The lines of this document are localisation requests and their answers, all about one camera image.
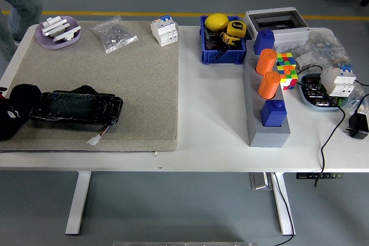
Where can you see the grey-brown felt mat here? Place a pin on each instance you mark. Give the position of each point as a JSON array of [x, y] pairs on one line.
[[138, 90]]

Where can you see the blue plastic bin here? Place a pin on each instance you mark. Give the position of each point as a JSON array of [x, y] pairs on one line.
[[223, 57]]

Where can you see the white blue circuit breaker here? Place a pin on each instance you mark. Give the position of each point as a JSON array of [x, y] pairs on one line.
[[338, 81], [164, 31]]

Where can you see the orange cylinder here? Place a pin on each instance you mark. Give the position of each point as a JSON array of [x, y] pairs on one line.
[[268, 86], [265, 63]]

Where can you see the yellow round dome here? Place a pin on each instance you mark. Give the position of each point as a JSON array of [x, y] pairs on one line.
[[216, 22]]

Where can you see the clear bag of parts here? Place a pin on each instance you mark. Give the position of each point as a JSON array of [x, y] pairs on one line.
[[307, 58], [327, 45], [359, 99]]

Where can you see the white plastic pieces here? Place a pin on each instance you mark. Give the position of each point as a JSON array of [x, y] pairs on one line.
[[56, 27]]

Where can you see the yellow black tape measure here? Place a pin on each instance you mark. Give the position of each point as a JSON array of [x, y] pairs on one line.
[[237, 28]]

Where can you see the yellow black tool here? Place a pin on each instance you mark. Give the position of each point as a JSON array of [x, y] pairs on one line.
[[230, 39]]

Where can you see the grey block holder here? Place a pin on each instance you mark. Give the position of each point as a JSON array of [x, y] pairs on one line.
[[268, 138]]

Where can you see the blue square block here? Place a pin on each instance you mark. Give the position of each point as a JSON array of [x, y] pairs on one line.
[[273, 115], [263, 43]]

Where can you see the white table leg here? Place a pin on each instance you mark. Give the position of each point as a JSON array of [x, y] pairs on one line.
[[284, 217], [78, 202]]

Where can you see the grey electrical enclosure box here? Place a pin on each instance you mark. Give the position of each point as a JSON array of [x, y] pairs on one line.
[[291, 37]]

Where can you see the multicolour puzzle cube red side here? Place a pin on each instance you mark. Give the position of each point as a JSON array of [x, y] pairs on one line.
[[288, 79]]

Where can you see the grey metal box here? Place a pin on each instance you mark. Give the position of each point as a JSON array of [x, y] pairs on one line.
[[259, 181]]

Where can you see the black table control panel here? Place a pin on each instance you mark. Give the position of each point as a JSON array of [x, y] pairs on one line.
[[305, 175]]

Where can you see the dark brown small part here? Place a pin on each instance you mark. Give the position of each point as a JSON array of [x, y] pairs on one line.
[[212, 41]]

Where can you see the dark electronic modules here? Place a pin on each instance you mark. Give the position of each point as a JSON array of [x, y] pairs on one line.
[[314, 90]]

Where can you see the light blue bowl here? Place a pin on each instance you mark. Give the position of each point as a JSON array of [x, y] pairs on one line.
[[304, 97]]

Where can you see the clear bag of screws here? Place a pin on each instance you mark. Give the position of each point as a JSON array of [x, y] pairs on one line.
[[113, 34]]

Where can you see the small metal zipper pull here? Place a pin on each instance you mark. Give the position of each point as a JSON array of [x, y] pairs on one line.
[[155, 153]]

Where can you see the purple plastic bowl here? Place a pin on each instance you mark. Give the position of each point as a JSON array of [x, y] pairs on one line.
[[57, 45]]

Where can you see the black power adapter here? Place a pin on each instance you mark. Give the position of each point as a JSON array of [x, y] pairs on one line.
[[359, 128]]

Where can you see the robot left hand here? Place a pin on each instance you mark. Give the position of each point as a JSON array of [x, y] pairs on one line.
[[3, 92]]

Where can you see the small-cell multicolour puzzle cube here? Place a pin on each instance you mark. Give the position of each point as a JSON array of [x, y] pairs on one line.
[[286, 58]]

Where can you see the black rag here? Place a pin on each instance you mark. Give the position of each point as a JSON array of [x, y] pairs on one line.
[[26, 96]]

